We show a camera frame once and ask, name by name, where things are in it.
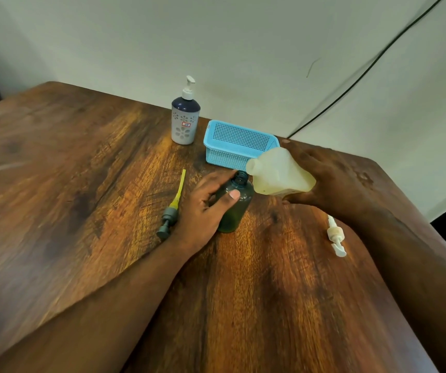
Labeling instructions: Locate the floral pump soap dispenser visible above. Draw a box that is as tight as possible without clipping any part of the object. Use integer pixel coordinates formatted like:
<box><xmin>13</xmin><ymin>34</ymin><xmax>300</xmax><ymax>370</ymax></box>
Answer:
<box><xmin>171</xmin><ymin>75</ymin><xmax>201</xmax><ymax>146</ymax></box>

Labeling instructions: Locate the person's left hand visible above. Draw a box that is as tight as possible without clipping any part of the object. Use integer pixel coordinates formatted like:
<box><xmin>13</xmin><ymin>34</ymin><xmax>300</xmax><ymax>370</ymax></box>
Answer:
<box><xmin>171</xmin><ymin>169</ymin><xmax>241</xmax><ymax>257</ymax></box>

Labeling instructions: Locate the white pump head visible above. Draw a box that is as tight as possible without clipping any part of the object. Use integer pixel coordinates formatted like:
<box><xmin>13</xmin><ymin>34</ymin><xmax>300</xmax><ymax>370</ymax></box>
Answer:
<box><xmin>327</xmin><ymin>215</ymin><xmax>347</xmax><ymax>258</ymax></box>

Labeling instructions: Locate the grey pump head yellow tube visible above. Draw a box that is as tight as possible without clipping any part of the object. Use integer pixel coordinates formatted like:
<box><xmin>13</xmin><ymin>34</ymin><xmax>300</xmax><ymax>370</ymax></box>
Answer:
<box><xmin>156</xmin><ymin>169</ymin><xmax>187</xmax><ymax>241</ymax></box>

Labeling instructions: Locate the blue plastic mesh basket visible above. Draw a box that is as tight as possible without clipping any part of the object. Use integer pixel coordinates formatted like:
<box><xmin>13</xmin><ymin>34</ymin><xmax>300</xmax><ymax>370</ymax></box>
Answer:
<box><xmin>203</xmin><ymin>120</ymin><xmax>280</xmax><ymax>172</ymax></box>

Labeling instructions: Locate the black cable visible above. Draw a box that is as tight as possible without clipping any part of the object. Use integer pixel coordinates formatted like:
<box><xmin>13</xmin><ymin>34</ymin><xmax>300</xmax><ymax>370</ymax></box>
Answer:
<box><xmin>286</xmin><ymin>0</ymin><xmax>446</xmax><ymax>139</ymax></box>

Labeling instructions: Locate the person's left forearm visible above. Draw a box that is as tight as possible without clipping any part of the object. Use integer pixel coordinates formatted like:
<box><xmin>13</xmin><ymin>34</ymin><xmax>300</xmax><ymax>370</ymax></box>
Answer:
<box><xmin>0</xmin><ymin>234</ymin><xmax>204</xmax><ymax>373</ymax></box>

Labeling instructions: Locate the dark green plastic bottle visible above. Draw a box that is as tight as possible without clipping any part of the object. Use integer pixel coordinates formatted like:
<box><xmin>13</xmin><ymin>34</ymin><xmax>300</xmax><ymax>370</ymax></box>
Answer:
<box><xmin>214</xmin><ymin>170</ymin><xmax>255</xmax><ymax>234</ymax></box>

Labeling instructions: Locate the translucent white plastic bottle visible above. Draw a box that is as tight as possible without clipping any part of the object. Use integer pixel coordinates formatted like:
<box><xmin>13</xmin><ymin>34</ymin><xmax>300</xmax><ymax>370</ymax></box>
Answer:
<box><xmin>245</xmin><ymin>147</ymin><xmax>317</xmax><ymax>196</ymax></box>

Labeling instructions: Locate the person's right forearm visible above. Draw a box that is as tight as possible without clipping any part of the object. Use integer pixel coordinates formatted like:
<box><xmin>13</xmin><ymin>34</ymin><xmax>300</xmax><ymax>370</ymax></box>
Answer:
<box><xmin>347</xmin><ymin>207</ymin><xmax>446</xmax><ymax>373</ymax></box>

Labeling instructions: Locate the person's right hand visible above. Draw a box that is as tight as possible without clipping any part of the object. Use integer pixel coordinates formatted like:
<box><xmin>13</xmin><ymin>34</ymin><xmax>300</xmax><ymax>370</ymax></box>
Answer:
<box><xmin>280</xmin><ymin>139</ymin><xmax>392</xmax><ymax>226</ymax></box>

